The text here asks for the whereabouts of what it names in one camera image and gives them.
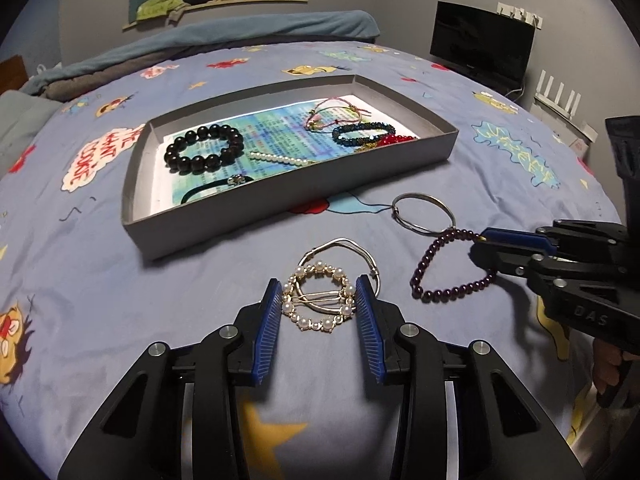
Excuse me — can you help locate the wooden headboard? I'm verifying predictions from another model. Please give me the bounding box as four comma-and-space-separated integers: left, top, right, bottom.
0, 55, 28, 93

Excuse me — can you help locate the black hair tie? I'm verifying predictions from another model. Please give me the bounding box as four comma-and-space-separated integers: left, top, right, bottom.
180, 175, 251, 206

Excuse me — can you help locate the shallow grey cardboard box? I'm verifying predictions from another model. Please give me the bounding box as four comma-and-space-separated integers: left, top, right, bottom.
121, 74, 460, 261

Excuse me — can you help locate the green cloth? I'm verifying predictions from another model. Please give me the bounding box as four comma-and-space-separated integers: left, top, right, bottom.
136, 0, 191, 21

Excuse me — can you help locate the dark blue bead bracelet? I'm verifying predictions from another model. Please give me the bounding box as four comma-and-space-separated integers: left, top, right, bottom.
331, 121, 396, 147

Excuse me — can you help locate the round pearl hair clip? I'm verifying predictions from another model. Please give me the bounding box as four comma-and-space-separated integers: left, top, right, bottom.
281, 261, 357, 333

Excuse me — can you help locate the purple bead bracelet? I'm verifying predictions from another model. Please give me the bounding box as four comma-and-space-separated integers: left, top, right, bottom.
410, 227, 498, 303

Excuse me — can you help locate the tasselled beaded cord bracelet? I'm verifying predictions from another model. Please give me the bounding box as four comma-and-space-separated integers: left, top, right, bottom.
304, 109, 353, 132

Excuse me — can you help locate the white wall hook rack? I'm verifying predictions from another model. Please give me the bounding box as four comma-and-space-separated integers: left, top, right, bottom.
496, 1, 544, 28

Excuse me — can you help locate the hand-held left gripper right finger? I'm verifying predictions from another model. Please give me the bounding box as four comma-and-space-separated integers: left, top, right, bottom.
354, 274, 586, 480

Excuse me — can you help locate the grey blanket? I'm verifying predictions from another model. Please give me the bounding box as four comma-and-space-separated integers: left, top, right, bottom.
37, 62, 131, 101

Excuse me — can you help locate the red bead bracelet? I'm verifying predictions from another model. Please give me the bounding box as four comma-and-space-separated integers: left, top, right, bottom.
372, 132, 418, 150

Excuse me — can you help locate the curved window sill shelf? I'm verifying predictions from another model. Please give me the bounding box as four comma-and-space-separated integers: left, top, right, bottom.
121, 0, 310, 32

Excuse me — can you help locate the pearl bar hair clip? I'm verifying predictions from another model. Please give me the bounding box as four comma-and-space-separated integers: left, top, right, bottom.
248, 151, 313, 166

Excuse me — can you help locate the grey pillow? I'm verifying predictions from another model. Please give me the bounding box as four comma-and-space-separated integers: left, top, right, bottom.
0, 90, 56, 161

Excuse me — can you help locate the wavy silver bangle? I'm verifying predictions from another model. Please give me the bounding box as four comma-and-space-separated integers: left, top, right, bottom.
297, 237, 381, 293

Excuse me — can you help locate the person's right hand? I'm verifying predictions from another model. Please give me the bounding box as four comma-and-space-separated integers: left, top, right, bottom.
591, 339, 626, 401

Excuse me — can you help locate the large black bead bracelet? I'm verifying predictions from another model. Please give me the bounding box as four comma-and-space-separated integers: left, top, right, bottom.
163, 124, 244, 175

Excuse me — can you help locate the round silver bangle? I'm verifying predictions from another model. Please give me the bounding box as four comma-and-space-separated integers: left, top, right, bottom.
391, 191, 457, 236

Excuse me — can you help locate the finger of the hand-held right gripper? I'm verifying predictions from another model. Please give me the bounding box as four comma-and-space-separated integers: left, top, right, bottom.
480, 219, 628, 257
469, 239, 632, 287

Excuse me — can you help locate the white router with antennas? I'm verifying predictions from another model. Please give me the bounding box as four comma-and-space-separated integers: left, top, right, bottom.
530, 70, 598, 143

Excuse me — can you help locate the black flat screen television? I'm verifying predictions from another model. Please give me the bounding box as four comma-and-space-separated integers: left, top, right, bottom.
430, 1, 536, 93

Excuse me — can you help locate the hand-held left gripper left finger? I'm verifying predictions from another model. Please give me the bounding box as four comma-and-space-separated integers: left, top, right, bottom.
57, 277, 283, 480

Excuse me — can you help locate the blue green printed paper sheet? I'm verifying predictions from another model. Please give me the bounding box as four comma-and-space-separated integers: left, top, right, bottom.
160, 95, 421, 211

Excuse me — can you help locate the teal blanket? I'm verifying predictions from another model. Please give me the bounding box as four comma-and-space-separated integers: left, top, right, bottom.
30, 10, 380, 86

